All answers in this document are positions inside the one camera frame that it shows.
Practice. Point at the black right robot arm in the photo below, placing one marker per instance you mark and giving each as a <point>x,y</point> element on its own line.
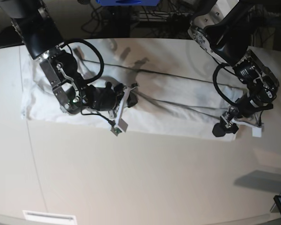
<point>39,33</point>

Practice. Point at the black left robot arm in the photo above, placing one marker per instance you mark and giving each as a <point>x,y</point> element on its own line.
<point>221,28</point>

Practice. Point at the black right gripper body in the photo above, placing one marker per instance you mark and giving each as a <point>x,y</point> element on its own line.
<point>104,98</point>

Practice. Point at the white T-shirt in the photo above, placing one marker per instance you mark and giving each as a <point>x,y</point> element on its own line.
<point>168,104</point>

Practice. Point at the white label strip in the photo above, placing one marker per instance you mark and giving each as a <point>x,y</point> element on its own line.
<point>50,218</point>

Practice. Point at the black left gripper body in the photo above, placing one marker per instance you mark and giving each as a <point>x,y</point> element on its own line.
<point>247,108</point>

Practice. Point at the black power strip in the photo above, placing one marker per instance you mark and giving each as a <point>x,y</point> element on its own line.
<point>163,17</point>

